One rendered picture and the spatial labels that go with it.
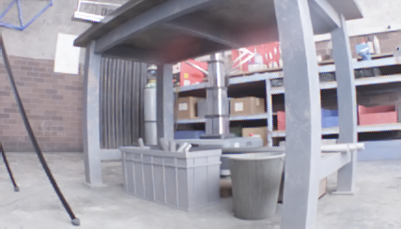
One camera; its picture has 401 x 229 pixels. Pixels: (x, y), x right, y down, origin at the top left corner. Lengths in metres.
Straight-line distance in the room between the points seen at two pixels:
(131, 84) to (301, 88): 3.78
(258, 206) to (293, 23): 0.58
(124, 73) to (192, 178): 3.34
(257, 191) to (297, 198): 0.24
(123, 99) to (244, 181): 3.49
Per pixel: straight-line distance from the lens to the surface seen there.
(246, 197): 0.99
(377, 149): 2.45
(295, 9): 0.80
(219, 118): 2.25
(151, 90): 3.55
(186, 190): 1.15
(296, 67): 0.77
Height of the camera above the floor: 0.31
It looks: 5 degrees up
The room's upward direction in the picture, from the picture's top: 1 degrees counter-clockwise
